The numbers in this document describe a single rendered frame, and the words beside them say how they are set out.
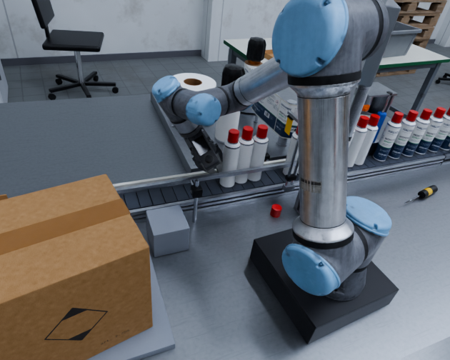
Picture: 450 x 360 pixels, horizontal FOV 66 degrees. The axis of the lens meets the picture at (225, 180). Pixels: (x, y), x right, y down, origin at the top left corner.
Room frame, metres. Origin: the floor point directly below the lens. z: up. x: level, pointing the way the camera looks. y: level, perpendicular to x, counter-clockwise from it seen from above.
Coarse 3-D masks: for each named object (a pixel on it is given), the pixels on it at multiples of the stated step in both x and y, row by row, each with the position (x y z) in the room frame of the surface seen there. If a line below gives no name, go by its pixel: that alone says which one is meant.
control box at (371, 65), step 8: (392, 0) 0.97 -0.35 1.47; (392, 8) 0.88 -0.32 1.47; (400, 8) 0.88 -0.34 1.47; (392, 16) 0.88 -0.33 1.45; (392, 24) 0.88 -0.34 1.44; (384, 48) 0.88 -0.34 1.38; (376, 56) 0.88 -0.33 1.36; (368, 64) 0.88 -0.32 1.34; (376, 64) 0.88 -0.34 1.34; (368, 72) 0.88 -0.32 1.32; (368, 80) 0.88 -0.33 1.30
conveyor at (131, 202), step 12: (420, 156) 1.28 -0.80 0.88; (432, 156) 1.30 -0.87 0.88; (360, 168) 1.13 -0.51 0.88; (216, 180) 0.93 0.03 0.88; (264, 180) 0.97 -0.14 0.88; (276, 180) 0.98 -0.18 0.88; (132, 192) 0.81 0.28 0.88; (144, 192) 0.82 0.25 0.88; (156, 192) 0.83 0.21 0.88; (168, 192) 0.83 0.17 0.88; (180, 192) 0.84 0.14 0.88; (204, 192) 0.86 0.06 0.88; (216, 192) 0.87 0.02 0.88; (228, 192) 0.88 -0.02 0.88; (132, 204) 0.76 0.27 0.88; (144, 204) 0.76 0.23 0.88; (156, 204) 0.77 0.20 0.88
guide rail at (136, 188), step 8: (248, 168) 0.91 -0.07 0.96; (256, 168) 0.92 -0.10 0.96; (264, 168) 0.92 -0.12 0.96; (272, 168) 0.94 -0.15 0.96; (280, 168) 0.95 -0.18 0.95; (192, 176) 0.83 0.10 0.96; (200, 176) 0.83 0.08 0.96; (208, 176) 0.84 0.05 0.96; (216, 176) 0.85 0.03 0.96; (224, 176) 0.86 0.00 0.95; (144, 184) 0.76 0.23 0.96; (152, 184) 0.76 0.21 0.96; (160, 184) 0.77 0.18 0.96; (168, 184) 0.78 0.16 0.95; (176, 184) 0.79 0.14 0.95; (120, 192) 0.72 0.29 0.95; (128, 192) 0.73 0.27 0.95
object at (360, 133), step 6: (360, 120) 1.13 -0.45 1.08; (366, 120) 1.12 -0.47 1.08; (360, 126) 1.12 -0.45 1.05; (360, 132) 1.11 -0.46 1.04; (366, 132) 1.13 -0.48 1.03; (354, 138) 1.12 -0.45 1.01; (360, 138) 1.11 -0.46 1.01; (354, 144) 1.11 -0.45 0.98; (360, 144) 1.12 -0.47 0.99; (354, 150) 1.11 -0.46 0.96; (348, 156) 1.12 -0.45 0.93; (354, 156) 1.12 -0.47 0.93; (348, 162) 1.11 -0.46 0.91; (348, 168) 1.11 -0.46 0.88
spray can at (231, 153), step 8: (232, 136) 0.90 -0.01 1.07; (224, 144) 0.91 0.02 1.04; (232, 144) 0.90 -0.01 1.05; (240, 144) 0.92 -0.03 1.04; (224, 152) 0.90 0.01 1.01; (232, 152) 0.89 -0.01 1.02; (224, 160) 0.90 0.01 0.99; (232, 160) 0.89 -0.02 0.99; (224, 168) 0.90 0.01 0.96; (232, 168) 0.89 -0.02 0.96; (232, 176) 0.90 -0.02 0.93; (224, 184) 0.89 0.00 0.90; (232, 184) 0.90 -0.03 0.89
